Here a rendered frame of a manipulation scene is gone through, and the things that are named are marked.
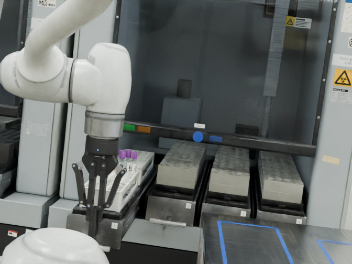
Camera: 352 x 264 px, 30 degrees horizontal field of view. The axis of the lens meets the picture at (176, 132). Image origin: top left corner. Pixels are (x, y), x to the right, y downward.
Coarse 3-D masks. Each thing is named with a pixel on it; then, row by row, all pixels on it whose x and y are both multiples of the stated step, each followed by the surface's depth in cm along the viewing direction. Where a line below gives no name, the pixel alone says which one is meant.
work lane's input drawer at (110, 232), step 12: (156, 168) 222; (144, 180) 196; (144, 192) 188; (132, 204) 171; (72, 216) 156; (84, 216) 155; (108, 216) 155; (120, 216) 157; (132, 216) 169; (72, 228) 156; (84, 228) 156; (108, 228) 155; (120, 228) 155; (96, 240) 156; (108, 240) 155; (120, 240) 155
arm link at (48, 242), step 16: (16, 240) 84; (32, 240) 82; (48, 240) 82; (64, 240) 84; (80, 240) 85; (0, 256) 87; (16, 256) 81; (32, 256) 80; (48, 256) 80; (64, 256) 80; (80, 256) 81; (96, 256) 83
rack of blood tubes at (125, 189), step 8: (112, 176) 175; (128, 176) 177; (136, 176) 181; (88, 184) 163; (96, 184) 163; (112, 184) 166; (120, 184) 166; (128, 184) 168; (136, 184) 184; (96, 192) 158; (120, 192) 158; (128, 192) 175; (96, 200) 158; (120, 200) 158; (128, 200) 171; (104, 208) 158; (112, 208) 158; (120, 208) 160
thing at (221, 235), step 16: (208, 224) 156; (224, 224) 157; (240, 224) 159; (256, 224) 161; (272, 224) 163; (288, 224) 164; (208, 240) 143; (224, 240) 144; (240, 240) 146; (256, 240) 147; (272, 240) 149; (288, 240) 150; (304, 240) 152; (320, 240) 153; (336, 240) 155; (208, 256) 132; (224, 256) 133; (240, 256) 135; (256, 256) 136; (272, 256) 137; (288, 256) 138; (304, 256) 140; (320, 256) 141; (336, 256) 143
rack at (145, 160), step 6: (132, 150) 217; (138, 150) 218; (138, 156) 208; (144, 156) 209; (150, 156) 210; (138, 162) 197; (144, 162) 198; (150, 162) 217; (138, 168) 189; (144, 168) 195; (150, 168) 211; (144, 174) 199; (138, 180) 189
